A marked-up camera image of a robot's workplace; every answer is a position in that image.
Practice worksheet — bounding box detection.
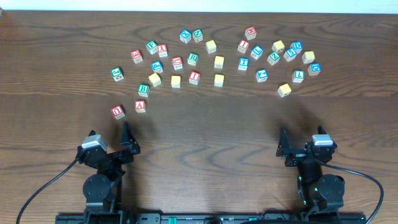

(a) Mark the green R letter block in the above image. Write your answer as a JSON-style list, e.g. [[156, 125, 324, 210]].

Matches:
[[187, 52, 199, 66]]

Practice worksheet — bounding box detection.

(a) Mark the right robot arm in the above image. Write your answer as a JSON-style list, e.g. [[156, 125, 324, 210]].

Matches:
[[276, 126, 345, 221]]

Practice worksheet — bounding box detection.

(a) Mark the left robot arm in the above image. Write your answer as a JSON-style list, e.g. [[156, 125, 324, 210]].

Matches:
[[76, 122, 141, 223]]

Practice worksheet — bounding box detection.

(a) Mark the red U block left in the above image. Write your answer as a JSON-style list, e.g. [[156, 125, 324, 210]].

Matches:
[[111, 105, 125, 119]]

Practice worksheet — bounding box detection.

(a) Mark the red u block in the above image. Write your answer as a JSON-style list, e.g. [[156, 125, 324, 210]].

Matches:
[[172, 56, 183, 70], [111, 105, 125, 119]]

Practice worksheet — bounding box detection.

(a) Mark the red A letter block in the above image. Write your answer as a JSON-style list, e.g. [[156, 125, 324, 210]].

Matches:
[[134, 100, 146, 113]]

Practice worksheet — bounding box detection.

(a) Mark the green B letter block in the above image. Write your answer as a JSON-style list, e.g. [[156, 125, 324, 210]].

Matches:
[[137, 84, 150, 97]]

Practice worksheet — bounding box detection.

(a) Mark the green L letter block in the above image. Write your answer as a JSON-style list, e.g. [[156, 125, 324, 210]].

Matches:
[[292, 70, 305, 83]]

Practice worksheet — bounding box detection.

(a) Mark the blue D block right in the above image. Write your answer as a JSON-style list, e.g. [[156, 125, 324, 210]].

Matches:
[[308, 63, 322, 76]]

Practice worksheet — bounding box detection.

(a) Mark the blue d block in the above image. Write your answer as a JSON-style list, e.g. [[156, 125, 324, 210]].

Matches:
[[308, 63, 322, 76], [290, 41, 303, 54]]

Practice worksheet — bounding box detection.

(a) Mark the green J letter block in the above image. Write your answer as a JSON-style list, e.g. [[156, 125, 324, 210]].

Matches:
[[111, 67, 124, 82]]

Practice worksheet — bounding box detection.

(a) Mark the blue Z letter block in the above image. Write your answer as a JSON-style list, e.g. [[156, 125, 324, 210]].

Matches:
[[256, 69, 269, 83]]

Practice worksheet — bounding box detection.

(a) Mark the yellow 8 letter block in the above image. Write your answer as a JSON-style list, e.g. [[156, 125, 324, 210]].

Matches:
[[302, 51, 315, 64]]

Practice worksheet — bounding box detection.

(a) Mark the yellow O letter block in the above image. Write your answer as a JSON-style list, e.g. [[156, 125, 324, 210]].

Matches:
[[170, 75, 181, 88]]

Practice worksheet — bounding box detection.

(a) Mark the blue P letter block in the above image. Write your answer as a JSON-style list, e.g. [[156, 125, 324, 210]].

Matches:
[[151, 60, 164, 73]]

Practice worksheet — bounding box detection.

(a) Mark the blue S letter block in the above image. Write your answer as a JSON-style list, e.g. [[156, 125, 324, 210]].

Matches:
[[284, 49, 297, 62]]

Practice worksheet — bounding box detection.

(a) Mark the red G letter block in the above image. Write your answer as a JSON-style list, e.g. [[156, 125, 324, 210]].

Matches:
[[131, 50, 143, 63]]

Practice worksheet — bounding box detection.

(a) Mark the green Z letter block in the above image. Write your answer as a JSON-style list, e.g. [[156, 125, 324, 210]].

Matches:
[[267, 52, 280, 65]]

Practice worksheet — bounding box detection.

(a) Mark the blue D block upper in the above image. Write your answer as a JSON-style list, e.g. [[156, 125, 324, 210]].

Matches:
[[290, 41, 303, 54]]

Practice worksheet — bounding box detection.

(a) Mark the blue T letter block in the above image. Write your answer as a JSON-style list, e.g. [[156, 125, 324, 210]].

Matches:
[[238, 57, 249, 71]]

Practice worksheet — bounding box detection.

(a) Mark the red I block centre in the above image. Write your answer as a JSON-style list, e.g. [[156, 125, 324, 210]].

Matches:
[[188, 71, 201, 85]]

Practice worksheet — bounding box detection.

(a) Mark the red i block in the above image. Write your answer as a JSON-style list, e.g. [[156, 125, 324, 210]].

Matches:
[[188, 71, 201, 85], [238, 40, 249, 54]]

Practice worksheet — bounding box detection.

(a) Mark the red U block centre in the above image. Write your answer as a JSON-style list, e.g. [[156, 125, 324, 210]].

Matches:
[[172, 56, 183, 70]]

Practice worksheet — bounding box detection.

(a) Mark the blue L letter block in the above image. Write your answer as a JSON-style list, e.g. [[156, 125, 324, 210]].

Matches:
[[251, 45, 264, 60]]

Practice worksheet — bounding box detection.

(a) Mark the green F letter block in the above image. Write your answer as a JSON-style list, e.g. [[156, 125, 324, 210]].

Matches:
[[146, 40, 158, 55]]

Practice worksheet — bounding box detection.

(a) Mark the red Y letter block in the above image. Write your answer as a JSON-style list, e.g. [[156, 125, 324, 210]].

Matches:
[[157, 44, 168, 57]]

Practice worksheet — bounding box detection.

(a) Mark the red I block upper right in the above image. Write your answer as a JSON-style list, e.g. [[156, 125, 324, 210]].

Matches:
[[238, 40, 249, 54]]

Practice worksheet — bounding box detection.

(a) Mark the red H letter block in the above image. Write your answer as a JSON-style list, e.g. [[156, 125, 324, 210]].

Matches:
[[244, 27, 257, 40]]

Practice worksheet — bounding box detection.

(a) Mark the blue X letter block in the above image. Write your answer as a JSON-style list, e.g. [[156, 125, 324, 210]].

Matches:
[[180, 29, 192, 44]]

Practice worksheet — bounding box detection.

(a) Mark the yellow C letter block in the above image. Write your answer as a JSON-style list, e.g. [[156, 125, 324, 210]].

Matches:
[[205, 40, 217, 54]]

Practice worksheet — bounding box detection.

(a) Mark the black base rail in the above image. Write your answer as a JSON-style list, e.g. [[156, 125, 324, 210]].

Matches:
[[55, 212, 366, 224]]

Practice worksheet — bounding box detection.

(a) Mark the right black cable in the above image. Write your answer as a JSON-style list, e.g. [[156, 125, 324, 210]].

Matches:
[[323, 163, 385, 224]]

